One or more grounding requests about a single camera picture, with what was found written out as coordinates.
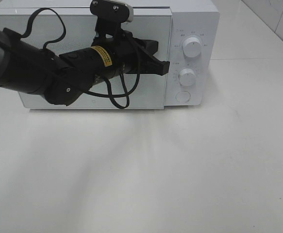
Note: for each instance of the white microwave oven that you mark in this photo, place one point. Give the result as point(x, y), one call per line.
point(188, 18)

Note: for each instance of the round white door button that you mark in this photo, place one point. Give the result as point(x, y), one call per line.
point(183, 96)

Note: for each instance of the white microwave door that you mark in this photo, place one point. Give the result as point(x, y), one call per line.
point(149, 94)

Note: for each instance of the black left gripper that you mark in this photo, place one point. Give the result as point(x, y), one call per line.
point(109, 56)

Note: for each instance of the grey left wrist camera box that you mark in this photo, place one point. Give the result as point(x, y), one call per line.
point(110, 15)

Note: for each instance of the white microwave knob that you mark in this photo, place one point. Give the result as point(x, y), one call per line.
point(187, 77)
point(192, 47)

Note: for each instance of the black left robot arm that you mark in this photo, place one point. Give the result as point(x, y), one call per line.
point(62, 79)

